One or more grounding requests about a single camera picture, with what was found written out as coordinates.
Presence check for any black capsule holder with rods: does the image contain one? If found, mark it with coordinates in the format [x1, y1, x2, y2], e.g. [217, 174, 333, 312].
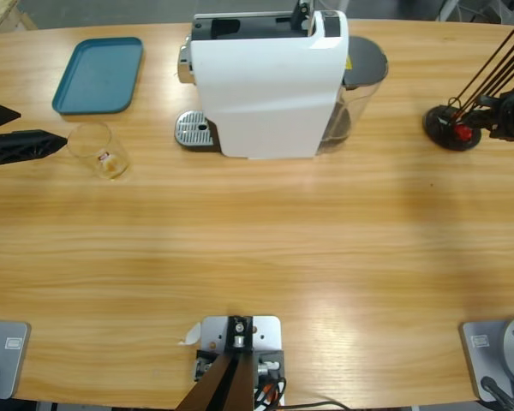
[422, 27, 514, 152]

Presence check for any black base cable plug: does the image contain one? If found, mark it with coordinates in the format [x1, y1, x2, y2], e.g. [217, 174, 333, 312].
[481, 376, 514, 411]

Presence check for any metal drip tray grate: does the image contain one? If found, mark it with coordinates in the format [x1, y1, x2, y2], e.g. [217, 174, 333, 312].
[174, 110, 222, 153]

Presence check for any grey metal frame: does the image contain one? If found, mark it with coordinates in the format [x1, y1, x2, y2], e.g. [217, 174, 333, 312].
[434, 0, 514, 27]

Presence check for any thin black cable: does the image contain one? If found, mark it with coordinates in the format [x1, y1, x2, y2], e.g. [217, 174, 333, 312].
[282, 399, 352, 411]

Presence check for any white mount plate dark post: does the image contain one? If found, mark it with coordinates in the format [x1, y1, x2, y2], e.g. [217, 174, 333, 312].
[173, 315, 287, 411]

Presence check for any teal plastic tray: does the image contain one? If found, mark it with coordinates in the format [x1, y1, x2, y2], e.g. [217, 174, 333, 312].
[51, 36, 145, 116]

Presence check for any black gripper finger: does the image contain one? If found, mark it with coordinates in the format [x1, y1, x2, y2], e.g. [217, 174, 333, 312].
[0, 129, 68, 168]
[0, 101, 21, 130]

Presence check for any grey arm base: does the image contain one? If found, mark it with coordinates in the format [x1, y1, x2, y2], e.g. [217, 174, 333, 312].
[460, 315, 514, 403]
[0, 319, 32, 399]

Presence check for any clear drinking glass red label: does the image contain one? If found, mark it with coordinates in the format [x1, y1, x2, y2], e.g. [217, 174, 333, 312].
[66, 122, 130, 181]

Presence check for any white capsule coffee machine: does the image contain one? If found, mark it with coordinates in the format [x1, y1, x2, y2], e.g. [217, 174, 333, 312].
[174, 0, 350, 162]

